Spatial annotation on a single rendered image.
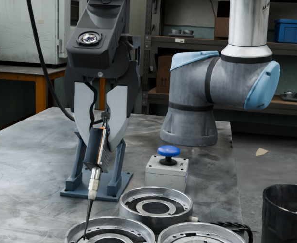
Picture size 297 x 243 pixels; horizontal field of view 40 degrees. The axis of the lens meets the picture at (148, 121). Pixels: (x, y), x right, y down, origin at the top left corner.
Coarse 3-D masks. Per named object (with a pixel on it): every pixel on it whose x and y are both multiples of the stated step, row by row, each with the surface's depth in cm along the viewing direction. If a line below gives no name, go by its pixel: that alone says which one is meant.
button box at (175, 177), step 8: (152, 160) 74; (160, 160) 73; (176, 160) 74; (184, 160) 75; (152, 168) 70; (160, 168) 70; (168, 168) 70; (176, 168) 70; (184, 168) 70; (152, 176) 70; (160, 176) 70; (168, 176) 70; (176, 176) 69; (184, 176) 69; (152, 184) 70; (160, 184) 70; (168, 184) 70; (176, 184) 70; (184, 184) 69; (184, 192) 71
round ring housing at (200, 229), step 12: (168, 228) 50; (180, 228) 51; (192, 228) 52; (204, 228) 52; (216, 228) 51; (168, 240) 49; (192, 240) 50; (204, 240) 50; (228, 240) 50; (240, 240) 48
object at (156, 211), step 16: (128, 192) 60; (144, 192) 62; (160, 192) 63; (176, 192) 62; (128, 208) 55; (144, 208) 59; (160, 208) 60; (192, 208) 56; (144, 224) 53; (160, 224) 53
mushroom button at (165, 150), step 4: (160, 148) 72; (164, 148) 71; (168, 148) 71; (172, 148) 71; (176, 148) 72; (160, 152) 71; (164, 152) 70; (168, 152) 70; (172, 152) 70; (176, 152) 71; (168, 156) 70; (172, 156) 71; (168, 160) 72
